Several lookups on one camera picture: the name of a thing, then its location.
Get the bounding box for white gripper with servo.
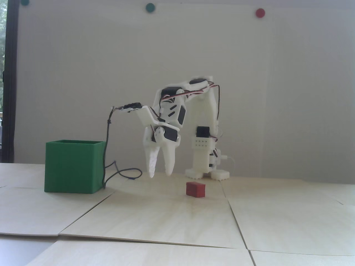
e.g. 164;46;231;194
143;123;181;178

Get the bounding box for red block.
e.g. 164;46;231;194
186;181;206;198

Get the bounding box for green open box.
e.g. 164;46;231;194
44;140;107;194

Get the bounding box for white board panel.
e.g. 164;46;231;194
17;0;355;184

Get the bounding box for black camera cable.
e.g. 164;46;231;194
102;106;143;189

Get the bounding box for white power cable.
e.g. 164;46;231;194
225;155;237;175

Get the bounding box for red black servo wires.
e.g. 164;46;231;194
161;81;223;118

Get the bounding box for dark window frame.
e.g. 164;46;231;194
4;0;19;163

